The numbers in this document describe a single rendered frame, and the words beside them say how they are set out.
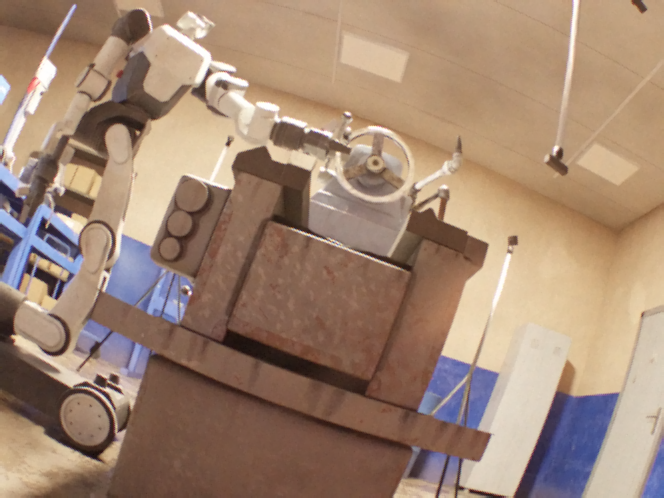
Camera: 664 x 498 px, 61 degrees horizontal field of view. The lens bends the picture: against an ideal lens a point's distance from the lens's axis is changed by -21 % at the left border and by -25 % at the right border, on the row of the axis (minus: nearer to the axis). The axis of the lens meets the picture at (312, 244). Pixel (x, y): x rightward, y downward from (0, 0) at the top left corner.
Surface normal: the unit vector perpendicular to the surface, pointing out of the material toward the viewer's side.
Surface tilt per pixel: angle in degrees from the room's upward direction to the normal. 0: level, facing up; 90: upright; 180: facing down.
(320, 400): 90
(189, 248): 90
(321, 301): 90
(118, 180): 115
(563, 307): 90
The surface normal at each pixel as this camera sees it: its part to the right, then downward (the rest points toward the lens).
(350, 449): 0.02, -0.22
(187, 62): 0.60, 0.07
